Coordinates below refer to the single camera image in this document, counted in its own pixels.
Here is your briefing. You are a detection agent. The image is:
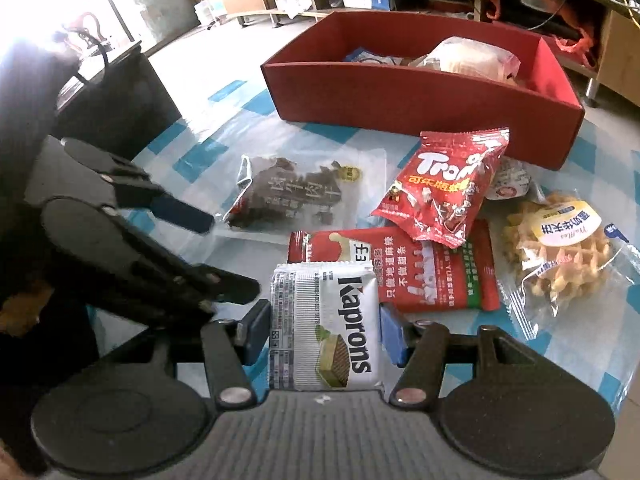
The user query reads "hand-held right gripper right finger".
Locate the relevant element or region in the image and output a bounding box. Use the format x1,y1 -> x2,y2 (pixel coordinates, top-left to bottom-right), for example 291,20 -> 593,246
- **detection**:
379,304 -> 566,408

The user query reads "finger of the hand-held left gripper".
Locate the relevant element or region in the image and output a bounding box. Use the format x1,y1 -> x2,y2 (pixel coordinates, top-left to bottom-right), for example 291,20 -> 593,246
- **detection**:
90,220 -> 262,328
102,157 -> 216,235

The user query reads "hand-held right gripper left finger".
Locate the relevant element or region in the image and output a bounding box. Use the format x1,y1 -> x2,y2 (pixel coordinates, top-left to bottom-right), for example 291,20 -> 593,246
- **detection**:
200,299 -> 272,407

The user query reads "white wafer packet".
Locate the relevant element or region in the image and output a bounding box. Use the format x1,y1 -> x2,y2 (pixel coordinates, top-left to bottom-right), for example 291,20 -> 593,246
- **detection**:
269,261 -> 385,393

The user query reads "red snack packet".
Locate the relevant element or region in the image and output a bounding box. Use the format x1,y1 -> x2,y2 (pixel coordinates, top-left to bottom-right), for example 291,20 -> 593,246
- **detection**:
287,220 -> 502,313

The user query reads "clear jerky packet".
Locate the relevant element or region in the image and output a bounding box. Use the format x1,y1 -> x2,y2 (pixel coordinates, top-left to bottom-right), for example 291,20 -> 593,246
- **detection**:
220,149 -> 389,247

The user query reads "red crinkled snack bag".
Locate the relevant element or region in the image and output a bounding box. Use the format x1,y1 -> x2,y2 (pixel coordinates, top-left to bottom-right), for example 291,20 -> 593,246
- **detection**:
370,127 -> 511,250

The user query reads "waffle packet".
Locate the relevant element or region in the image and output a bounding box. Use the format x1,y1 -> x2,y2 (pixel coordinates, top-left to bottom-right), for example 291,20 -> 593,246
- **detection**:
499,190 -> 640,333

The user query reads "small white round packet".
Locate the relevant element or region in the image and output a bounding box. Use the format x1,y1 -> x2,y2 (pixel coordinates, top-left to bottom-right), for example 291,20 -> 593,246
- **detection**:
487,156 -> 532,202

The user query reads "red cardboard box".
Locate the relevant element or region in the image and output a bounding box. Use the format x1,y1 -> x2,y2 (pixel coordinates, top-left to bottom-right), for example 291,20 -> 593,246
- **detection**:
261,10 -> 586,171

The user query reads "clear round bread packet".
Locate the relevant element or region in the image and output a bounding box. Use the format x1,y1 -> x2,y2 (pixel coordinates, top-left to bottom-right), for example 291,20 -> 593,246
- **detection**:
415,36 -> 522,84

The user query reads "black chair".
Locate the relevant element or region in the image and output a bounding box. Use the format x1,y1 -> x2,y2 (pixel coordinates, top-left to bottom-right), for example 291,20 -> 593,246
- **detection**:
52,42 -> 182,147

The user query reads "blue checkered tablecloth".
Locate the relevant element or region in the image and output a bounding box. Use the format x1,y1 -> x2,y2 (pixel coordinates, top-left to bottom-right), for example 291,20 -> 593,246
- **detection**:
85,77 -> 640,441

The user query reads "white storage cart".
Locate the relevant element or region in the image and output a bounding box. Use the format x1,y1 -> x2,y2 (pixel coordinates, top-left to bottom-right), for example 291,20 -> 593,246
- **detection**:
192,0 -> 226,27

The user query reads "orange plastic bag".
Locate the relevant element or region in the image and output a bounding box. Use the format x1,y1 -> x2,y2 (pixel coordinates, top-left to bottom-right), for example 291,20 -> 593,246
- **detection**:
487,0 -> 601,68

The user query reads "wooden television cabinet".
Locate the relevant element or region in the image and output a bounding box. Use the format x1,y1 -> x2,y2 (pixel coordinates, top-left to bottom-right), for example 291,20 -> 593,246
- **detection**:
212,0 -> 640,108

